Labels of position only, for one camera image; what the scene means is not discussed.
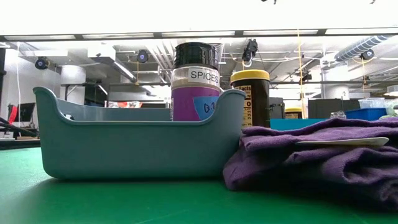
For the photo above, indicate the black-lid spice jar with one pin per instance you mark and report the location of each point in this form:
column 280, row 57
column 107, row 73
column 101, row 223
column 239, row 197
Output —
column 186, row 102

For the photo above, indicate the yellow-lid dark spice bottle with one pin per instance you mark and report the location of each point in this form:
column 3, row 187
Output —
column 293, row 114
column 258, row 102

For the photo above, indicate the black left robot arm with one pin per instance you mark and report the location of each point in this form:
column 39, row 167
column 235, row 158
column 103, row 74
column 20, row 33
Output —
column 14, row 126

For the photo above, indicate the grey-blue plastic bin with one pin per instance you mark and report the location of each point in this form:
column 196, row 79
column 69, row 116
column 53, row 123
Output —
column 140, row 149

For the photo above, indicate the teal blue box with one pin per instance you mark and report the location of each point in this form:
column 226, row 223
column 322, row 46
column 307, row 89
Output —
column 298, row 124

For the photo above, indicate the purple cloth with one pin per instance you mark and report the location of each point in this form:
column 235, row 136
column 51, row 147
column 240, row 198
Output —
column 311, row 168

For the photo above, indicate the white room column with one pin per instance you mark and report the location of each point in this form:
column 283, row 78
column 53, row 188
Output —
column 335, row 90
column 73, row 84

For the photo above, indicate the black cabinet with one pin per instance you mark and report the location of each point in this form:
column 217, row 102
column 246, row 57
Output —
column 332, row 108

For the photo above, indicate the white flat tag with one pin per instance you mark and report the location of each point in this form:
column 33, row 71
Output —
column 342, row 142

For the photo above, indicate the blue storage bin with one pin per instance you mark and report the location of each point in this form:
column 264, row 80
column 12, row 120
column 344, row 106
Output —
column 365, row 114

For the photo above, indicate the clear storage tub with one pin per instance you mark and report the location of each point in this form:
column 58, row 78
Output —
column 371, row 102

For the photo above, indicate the black monitor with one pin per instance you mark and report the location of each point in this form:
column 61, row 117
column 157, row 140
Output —
column 26, row 110

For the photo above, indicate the black ceiling camera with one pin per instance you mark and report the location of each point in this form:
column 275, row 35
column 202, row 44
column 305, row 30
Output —
column 367, row 54
column 250, row 49
column 41, row 63
column 142, row 56

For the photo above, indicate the striped flexible duct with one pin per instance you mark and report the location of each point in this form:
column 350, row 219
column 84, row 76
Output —
column 357, row 48

